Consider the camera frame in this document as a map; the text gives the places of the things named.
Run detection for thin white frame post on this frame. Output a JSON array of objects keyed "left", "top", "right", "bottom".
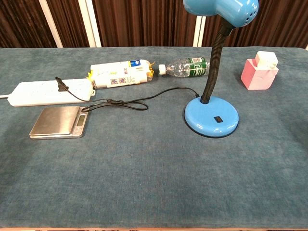
[{"left": 38, "top": 0, "right": 64, "bottom": 48}]

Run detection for blue desk lamp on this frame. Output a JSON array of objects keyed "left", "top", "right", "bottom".
[{"left": 182, "top": 0, "right": 260, "bottom": 139}]

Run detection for white block in holder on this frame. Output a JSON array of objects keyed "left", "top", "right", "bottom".
[{"left": 255, "top": 51, "right": 279, "bottom": 71}]

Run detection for white yellow snack package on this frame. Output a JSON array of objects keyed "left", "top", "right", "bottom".
[{"left": 86, "top": 59, "right": 155, "bottom": 89}]

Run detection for pink box holder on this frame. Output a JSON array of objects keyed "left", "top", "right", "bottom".
[{"left": 241, "top": 57, "right": 279, "bottom": 91}]

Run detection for clear green-label water bottle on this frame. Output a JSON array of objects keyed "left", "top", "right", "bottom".
[{"left": 158, "top": 56, "right": 210, "bottom": 77}]

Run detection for brown vertical curtain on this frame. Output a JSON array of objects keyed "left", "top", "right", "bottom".
[{"left": 0, "top": 0, "right": 308, "bottom": 49}]

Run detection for silver digital kitchen scale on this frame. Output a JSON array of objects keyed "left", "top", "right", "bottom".
[{"left": 29, "top": 106, "right": 90, "bottom": 140}]

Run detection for blue table cloth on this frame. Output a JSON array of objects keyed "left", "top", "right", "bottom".
[{"left": 0, "top": 46, "right": 308, "bottom": 229}]

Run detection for wide white frame post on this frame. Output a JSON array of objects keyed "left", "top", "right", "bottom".
[{"left": 78, "top": 0, "right": 102, "bottom": 48}]

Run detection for white power strip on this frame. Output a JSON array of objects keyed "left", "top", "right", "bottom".
[{"left": 7, "top": 78, "right": 96, "bottom": 107}]

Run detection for black lamp power cord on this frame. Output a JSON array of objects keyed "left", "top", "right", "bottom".
[{"left": 55, "top": 76, "right": 200, "bottom": 113}]

